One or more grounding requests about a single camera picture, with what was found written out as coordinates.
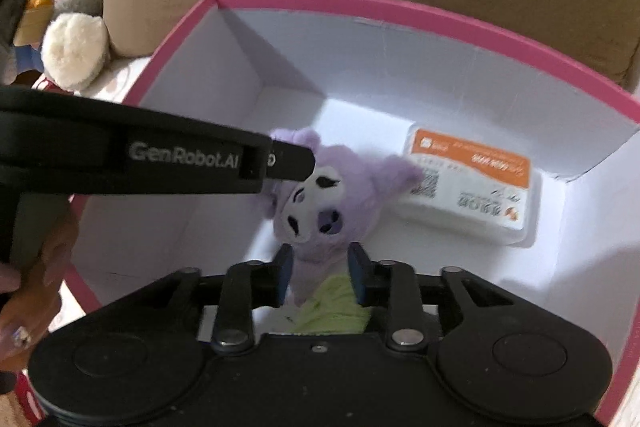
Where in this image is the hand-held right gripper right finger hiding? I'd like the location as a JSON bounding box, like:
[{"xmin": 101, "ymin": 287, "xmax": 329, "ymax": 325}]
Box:
[{"xmin": 350, "ymin": 242, "xmax": 521, "ymax": 354}]

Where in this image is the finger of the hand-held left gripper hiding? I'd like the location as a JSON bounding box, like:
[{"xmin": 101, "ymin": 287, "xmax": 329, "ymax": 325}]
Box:
[{"xmin": 262, "ymin": 139, "xmax": 316, "ymax": 182}]

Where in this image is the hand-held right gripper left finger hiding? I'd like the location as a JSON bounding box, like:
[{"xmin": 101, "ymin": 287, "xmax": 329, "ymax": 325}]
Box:
[{"xmin": 117, "ymin": 244, "xmax": 293, "ymax": 354}]

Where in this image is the green yarn ball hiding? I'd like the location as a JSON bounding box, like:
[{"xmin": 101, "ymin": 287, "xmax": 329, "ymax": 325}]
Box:
[{"xmin": 292, "ymin": 276, "xmax": 372, "ymax": 335}]

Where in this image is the purple plush toy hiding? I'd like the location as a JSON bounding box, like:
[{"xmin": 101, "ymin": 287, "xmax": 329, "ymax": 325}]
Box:
[{"xmin": 257, "ymin": 128, "xmax": 426, "ymax": 305}]

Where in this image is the pink cardboard box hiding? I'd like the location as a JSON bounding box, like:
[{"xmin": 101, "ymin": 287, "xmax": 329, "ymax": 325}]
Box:
[{"xmin": 65, "ymin": 0, "xmax": 640, "ymax": 427}]

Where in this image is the orange and white cotton pack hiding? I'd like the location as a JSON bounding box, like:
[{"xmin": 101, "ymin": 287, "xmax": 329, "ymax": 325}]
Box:
[{"xmin": 395, "ymin": 127, "xmax": 543, "ymax": 248}]

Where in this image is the person's left hand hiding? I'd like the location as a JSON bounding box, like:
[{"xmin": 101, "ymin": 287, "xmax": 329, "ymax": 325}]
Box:
[{"xmin": 0, "ymin": 194, "xmax": 80, "ymax": 375}]

